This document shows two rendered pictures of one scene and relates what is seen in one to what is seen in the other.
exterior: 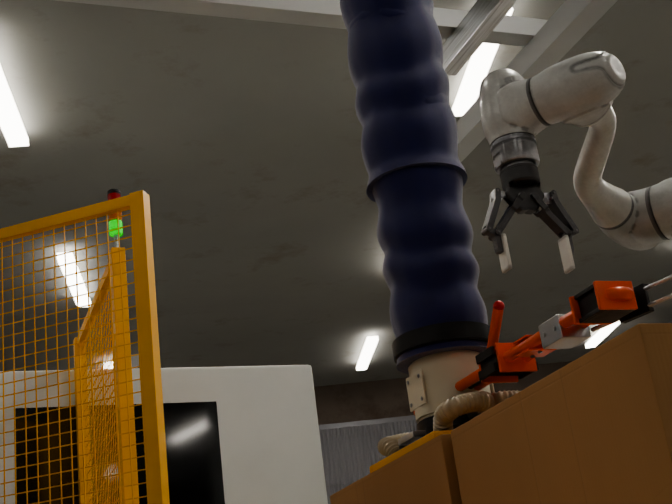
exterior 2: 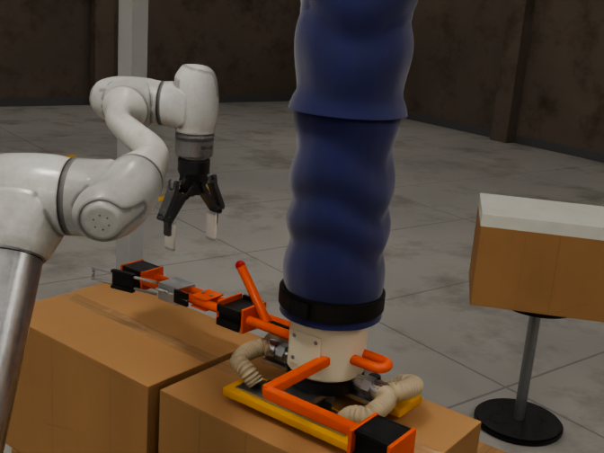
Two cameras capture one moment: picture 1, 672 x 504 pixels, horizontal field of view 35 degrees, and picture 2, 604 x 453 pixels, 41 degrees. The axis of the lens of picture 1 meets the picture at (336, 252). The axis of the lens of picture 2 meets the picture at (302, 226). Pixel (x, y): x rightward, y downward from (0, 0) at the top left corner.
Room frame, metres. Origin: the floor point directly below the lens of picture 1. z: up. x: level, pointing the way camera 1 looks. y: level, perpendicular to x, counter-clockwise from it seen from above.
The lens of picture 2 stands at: (3.63, -1.10, 1.81)
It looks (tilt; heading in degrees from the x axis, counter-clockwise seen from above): 16 degrees down; 149
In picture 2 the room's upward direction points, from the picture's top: 4 degrees clockwise
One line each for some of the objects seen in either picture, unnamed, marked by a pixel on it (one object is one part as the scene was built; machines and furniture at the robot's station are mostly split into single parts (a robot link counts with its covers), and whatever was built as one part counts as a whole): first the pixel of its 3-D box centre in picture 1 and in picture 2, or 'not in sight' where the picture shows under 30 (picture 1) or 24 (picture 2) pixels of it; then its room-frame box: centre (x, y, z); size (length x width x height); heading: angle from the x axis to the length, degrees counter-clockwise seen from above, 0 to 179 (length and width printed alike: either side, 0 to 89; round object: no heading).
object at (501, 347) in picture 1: (506, 362); (241, 313); (2.07, -0.31, 1.09); 0.10 x 0.08 x 0.06; 113
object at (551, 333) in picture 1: (564, 331); (176, 290); (1.87, -0.39, 1.08); 0.07 x 0.07 x 0.04; 23
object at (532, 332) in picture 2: not in sight; (527, 362); (1.32, 1.53, 0.31); 0.40 x 0.40 x 0.62
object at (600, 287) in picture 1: (602, 303); (141, 274); (1.74, -0.44, 1.09); 0.08 x 0.07 x 0.05; 23
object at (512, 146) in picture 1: (515, 157); (194, 145); (1.91, -0.38, 1.46); 0.09 x 0.09 x 0.06
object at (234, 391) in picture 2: not in sight; (297, 404); (2.33, -0.30, 0.99); 0.34 x 0.10 x 0.05; 23
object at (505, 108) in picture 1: (511, 106); (190, 98); (1.91, -0.39, 1.57); 0.13 x 0.11 x 0.16; 55
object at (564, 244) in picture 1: (566, 254); (170, 235); (1.94, -0.44, 1.26); 0.03 x 0.01 x 0.07; 22
